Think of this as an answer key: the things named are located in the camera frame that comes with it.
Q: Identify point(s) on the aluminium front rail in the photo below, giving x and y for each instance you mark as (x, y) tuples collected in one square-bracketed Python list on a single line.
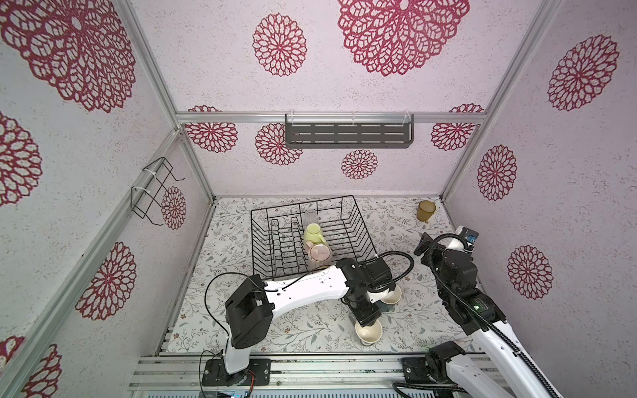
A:
[(296, 372)]

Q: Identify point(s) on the black wire dish rack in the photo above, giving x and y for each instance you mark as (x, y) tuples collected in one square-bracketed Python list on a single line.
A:
[(288, 240)]

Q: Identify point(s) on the yellow ribbed cup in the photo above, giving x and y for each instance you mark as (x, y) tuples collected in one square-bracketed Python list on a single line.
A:
[(425, 210)]

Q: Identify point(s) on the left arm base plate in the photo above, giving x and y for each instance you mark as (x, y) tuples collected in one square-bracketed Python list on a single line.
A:
[(257, 374)]

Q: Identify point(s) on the light green mug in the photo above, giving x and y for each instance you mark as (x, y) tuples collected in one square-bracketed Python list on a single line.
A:
[(314, 235)]

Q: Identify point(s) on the dark green mug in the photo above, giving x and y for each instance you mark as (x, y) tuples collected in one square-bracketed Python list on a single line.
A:
[(389, 302)]

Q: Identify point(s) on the grey wall shelf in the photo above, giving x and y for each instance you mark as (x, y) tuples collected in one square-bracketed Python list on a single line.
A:
[(356, 133)]

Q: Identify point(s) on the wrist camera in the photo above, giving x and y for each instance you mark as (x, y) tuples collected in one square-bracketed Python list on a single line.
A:
[(377, 275), (468, 236)]

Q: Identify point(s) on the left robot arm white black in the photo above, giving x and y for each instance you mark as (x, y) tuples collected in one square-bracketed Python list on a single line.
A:
[(251, 309)]

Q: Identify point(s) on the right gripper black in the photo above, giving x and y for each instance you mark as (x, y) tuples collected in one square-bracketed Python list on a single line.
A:
[(424, 248)]

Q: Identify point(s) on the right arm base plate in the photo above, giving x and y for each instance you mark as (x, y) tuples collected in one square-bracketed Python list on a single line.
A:
[(423, 368)]

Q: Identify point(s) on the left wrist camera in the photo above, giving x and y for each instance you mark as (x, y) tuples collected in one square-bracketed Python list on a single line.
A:
[(377, 275)]

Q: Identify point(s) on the pink ceramic mug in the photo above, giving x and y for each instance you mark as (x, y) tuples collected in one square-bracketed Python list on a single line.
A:
[(319, 256)]

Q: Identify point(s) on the black wire wall holder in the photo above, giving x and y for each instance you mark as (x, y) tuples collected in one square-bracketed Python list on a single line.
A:
[(160, 201)]

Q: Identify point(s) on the grey cream mug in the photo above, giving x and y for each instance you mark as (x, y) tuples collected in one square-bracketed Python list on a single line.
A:
[(369, 335)]

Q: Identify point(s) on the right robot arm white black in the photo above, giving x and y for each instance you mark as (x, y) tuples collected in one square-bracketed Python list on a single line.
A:
[(449, 258)]

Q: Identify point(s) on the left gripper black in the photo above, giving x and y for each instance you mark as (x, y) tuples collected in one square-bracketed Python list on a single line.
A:
[(368, 317)]

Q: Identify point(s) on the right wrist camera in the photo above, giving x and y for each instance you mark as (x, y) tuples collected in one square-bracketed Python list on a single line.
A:
[(468, 236)]

